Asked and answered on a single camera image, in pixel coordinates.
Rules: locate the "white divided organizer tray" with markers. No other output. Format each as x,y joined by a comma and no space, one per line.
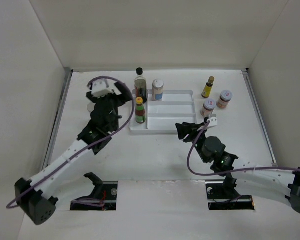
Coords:
176,106

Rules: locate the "orange spice jar back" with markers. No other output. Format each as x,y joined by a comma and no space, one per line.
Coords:
224,99

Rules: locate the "orange spice jar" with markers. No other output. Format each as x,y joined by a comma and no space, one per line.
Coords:
224,99
208,107

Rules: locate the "dark soy sauce bottle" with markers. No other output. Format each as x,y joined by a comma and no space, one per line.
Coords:
140,85

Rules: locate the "small yellow oil bottle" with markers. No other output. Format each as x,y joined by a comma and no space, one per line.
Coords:
208,87

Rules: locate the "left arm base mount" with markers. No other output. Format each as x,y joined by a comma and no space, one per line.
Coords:
102,198

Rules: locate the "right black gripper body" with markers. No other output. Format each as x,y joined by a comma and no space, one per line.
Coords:
199,146

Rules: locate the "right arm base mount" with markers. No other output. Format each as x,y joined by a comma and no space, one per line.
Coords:
222,196

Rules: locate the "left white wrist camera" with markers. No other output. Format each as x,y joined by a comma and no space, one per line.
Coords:
100,87

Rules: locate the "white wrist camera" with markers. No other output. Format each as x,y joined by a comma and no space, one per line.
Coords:
211,121
100,87

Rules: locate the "white granule jar blue label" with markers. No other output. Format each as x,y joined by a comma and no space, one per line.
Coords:
157,90

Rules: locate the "orange spice jar front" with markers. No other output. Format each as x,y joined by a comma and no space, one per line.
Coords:
208,107

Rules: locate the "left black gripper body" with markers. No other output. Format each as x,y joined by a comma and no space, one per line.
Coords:
112,98

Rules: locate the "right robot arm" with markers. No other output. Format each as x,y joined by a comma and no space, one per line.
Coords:
280,184

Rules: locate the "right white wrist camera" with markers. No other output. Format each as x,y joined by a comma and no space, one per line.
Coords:
211,121

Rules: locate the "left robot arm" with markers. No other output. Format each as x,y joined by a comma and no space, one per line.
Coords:
37,196

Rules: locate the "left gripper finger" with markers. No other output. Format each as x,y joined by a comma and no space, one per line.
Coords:
92,98
125,95

